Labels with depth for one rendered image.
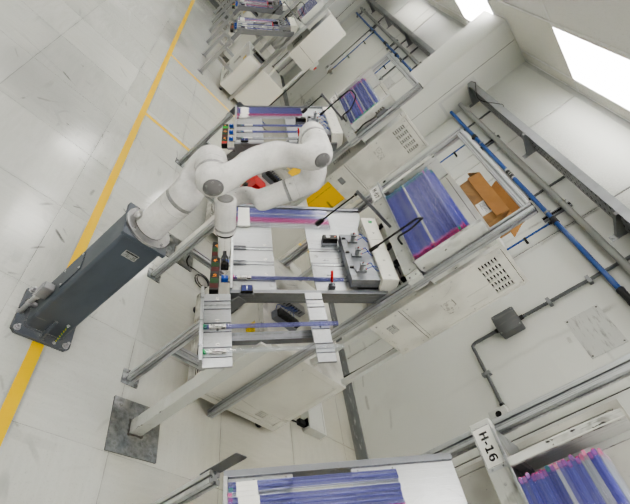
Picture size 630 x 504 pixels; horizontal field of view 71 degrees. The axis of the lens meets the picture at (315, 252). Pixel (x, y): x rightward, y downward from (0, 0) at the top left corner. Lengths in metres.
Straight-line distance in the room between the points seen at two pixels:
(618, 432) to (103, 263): 1.78
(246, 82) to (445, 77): 2.63
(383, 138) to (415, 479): 2.32
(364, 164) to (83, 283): 2.10
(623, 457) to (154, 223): 1.66
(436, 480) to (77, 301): 1.50
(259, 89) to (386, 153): 3.42
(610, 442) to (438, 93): 4.18
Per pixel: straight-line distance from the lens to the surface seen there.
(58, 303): 2.07
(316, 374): 2.41
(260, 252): 2.15
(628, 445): 1.62
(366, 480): 1.49
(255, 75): 6.32
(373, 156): 3.29
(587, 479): 1.42
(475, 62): 5.25
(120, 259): 1.85
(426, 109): 5.22
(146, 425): 2.18
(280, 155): 1.60
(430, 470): 1.57
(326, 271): 2.09
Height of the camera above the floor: 1.71
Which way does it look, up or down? 19 degrees down
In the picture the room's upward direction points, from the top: 54 degrees clockwise
